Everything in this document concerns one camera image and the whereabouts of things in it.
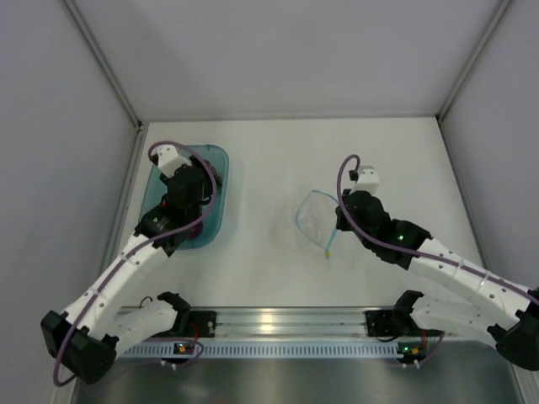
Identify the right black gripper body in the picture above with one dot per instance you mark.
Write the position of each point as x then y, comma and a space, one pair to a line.
342, 224

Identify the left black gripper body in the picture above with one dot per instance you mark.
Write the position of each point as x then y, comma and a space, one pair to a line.
209, 184

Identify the dark purple fake eggplant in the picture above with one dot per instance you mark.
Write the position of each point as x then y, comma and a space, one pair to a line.
196, 231

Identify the clear zip top bag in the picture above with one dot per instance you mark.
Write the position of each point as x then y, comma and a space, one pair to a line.
314, 221

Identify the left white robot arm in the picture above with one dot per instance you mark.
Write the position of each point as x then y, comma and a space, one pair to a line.
90, 334

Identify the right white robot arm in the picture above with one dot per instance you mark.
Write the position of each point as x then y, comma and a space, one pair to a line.
493, 310

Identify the teal plastic bin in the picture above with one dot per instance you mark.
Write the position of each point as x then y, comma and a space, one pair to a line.
154, 220

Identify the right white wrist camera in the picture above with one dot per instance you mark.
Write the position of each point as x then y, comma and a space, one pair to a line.
364, 178

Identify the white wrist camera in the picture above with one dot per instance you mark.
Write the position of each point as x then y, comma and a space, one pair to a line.
168, 159
364, 178

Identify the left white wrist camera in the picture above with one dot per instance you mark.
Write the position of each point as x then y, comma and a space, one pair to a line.
168, 159

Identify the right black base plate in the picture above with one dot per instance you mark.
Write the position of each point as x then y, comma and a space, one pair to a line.
388, 323

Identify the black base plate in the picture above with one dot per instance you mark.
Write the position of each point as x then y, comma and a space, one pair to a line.
197, 324
388, 323

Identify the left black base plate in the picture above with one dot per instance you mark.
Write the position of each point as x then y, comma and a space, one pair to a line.
197, 324

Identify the white slotted cable duct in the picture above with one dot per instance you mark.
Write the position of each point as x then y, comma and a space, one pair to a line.
213, 349

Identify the aluminium mounting rail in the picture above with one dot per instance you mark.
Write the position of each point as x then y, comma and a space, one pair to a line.
290, 322

